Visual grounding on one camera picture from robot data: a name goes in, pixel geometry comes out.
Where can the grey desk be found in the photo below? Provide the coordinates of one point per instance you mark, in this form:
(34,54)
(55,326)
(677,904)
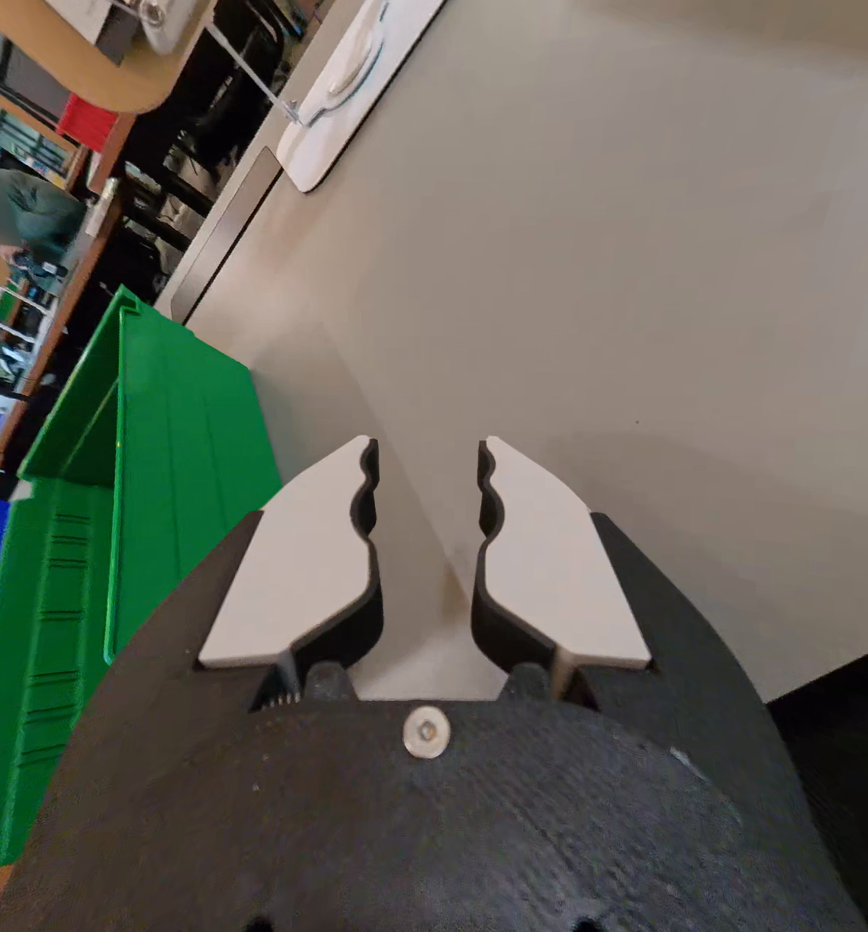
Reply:
(623,291)

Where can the green plastic bin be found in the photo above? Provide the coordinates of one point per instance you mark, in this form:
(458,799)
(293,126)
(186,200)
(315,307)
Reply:
(172,473)

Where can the person's black sweater torso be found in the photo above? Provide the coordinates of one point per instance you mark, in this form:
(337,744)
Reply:
(842,801)

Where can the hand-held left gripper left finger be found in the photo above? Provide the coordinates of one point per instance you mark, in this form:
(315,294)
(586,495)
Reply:
(295,575)

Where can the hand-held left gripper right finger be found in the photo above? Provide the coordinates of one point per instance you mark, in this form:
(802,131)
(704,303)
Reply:
(558,575)

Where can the wooden divider panel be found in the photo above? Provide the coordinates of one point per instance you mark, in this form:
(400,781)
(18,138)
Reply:
(113,73)

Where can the red plastic bin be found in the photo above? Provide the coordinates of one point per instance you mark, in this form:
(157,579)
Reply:
(88,124)

